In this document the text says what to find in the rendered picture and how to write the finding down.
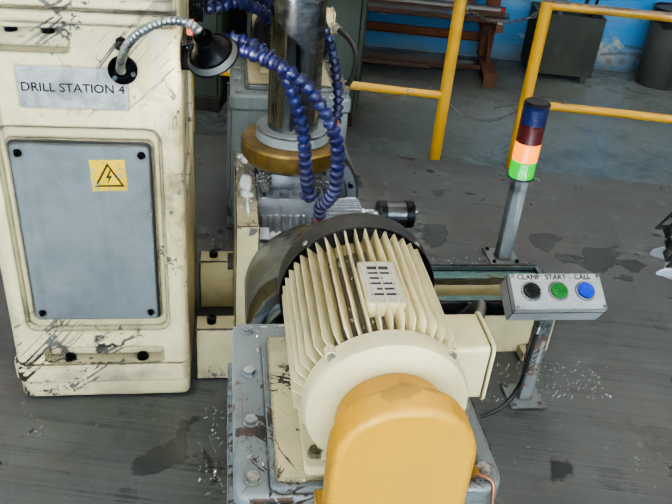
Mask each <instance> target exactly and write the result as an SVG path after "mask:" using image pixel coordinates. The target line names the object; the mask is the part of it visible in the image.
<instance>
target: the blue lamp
mask: <svg viewBox="0 0 672 504"><path fill-rule="evenodd" d="M549 111H550V107H549V108H547V109H536V108H532V107H529V106H527V105H526V104H525V103H524V105H523V109H522V113H521V118H520V122H521V123H522V124H523V125H525V126H528V127H531V128H543V127H545V126H546V124H547V119H548V115H549Z"/></svg>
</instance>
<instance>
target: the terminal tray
mask: <svg viewBox="0 0 672 504"><path fill-rule="evenodd" d="M271 177H272V186H270V187H269V191H268V192H269V193H268V192H266V197H264V196H263V192H262V191H261V187H260V186H259V185H258V182H257V192H258V193H257V194H258V201H259V203H258V208H259V221H260V227H269V228H270V233H271V231H274V233H278V231H281V232H283V231H285V230H287V229H290V228H292V227H295V226H299V225H303V224H309V223H315V218H314V216H313V212H314V209H313V206H314V205H315V201H316V200H317V198H320V197H322V196H324V195H323V191H321V193H319V197H317V198H316V199H315V201H314V202H312V203H306V202H305V201H303V200H302V199H301V198H300V196H299V192H301V185H300V178H299V177H288V176H279V175H274V174H273V175H271ZM277 190H278V191H277ZM289 190H290V191H289ZM292 190H293V191H292ZM270 193H271V194H270ZM272 193H273V195H272ZM269 195H270V196H269ZM272 197H274V198H272Z"/></svg>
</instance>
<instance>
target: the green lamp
mask: <svg viewBox="0 0 672 504"><path fill-rule="evenodd" d="M536 165H537V162H536V163H534V164H522V163H519V162H516V161H515V160H513V159H511V163H510V167H509V171H508V174H509V176H510V177H512V178H514V179H517V180H521V181H529V180H532V179H533V177H534V173H535V169H536Z"/></svg>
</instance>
